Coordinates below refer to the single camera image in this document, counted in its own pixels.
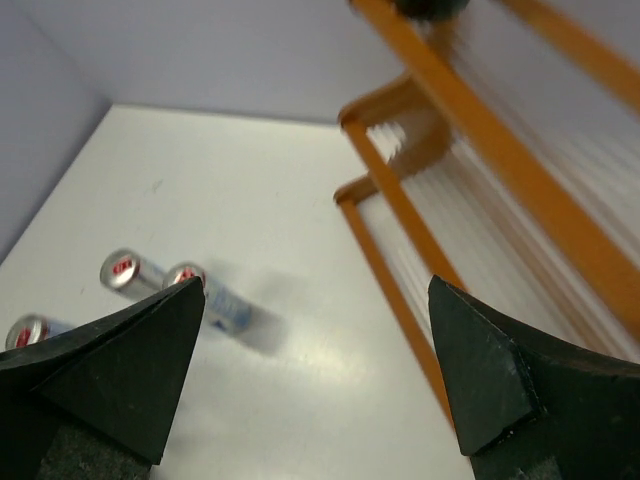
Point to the energy drink can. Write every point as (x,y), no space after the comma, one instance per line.
(131,275)
(33,328)
(223,308)

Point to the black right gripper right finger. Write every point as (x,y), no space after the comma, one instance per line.
(527,405)

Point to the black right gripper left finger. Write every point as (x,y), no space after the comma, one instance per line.
(98,401)

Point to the cola glass bottle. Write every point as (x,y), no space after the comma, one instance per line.
(430,10)

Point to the orange wooden two-tier shelf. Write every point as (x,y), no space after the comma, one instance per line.
(504,159)

